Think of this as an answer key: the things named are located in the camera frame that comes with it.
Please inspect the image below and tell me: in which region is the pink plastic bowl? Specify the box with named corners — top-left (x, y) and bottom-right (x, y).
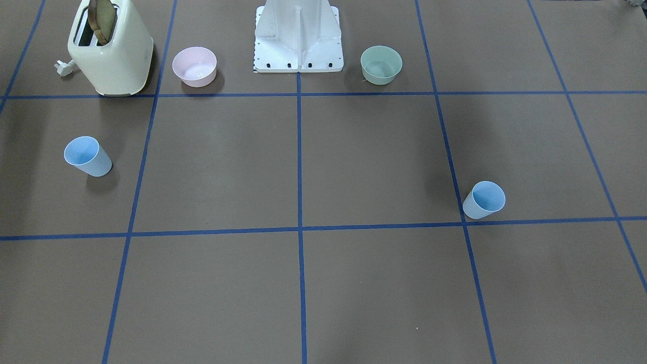
top-left (172, 47), bottom-right (217, 87)

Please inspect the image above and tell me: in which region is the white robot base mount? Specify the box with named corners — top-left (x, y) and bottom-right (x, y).
top-left (253, 1), bottom-right (344, 73)

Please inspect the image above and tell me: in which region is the cream white toaster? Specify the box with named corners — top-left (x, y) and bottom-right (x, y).
top-left (67, 1), bottom-right (154, 97)

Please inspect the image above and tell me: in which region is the green plastic bowl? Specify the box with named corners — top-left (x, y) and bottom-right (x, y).
top-left (360, 44), bottom-right (403, 85)

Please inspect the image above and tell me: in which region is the white toaster power plug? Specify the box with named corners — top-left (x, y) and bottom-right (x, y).
top-left (55, 60), bottom-right (76, 77)

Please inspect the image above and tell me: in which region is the brown toast slice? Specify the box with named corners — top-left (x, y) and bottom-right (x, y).
top-left (87, 0), bottom-right (116, 46)

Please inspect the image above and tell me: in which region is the light blue cup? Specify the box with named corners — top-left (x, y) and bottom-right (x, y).
top-left (63, 135), bottom-right (113, 177)
top-left (463, 180), bottom-right (506, 219)

